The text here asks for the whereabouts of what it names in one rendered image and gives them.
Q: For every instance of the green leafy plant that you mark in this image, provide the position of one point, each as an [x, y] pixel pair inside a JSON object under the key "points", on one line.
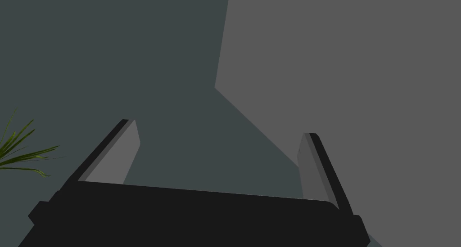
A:
{"points": [[22, 154]]}

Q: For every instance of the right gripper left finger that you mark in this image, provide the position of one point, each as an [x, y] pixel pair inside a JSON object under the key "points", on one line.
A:
{"points": [[114, 156]]}

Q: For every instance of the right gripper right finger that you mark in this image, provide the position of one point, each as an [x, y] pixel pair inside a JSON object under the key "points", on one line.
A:
{"points": [[317, 171]]}

